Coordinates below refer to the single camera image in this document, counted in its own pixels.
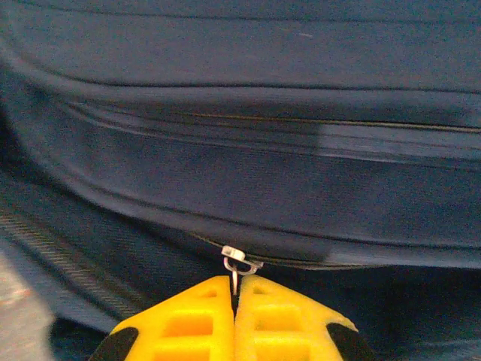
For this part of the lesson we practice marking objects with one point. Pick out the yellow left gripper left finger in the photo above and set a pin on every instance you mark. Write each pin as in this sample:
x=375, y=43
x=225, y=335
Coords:
x=188, y=327

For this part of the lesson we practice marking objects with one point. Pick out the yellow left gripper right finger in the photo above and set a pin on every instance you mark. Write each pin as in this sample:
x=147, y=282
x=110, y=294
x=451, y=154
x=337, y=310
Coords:
x=285, y=327

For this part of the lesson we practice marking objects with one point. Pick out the navy blue backpack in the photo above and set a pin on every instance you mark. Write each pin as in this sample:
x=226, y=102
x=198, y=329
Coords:
x=240, y=150

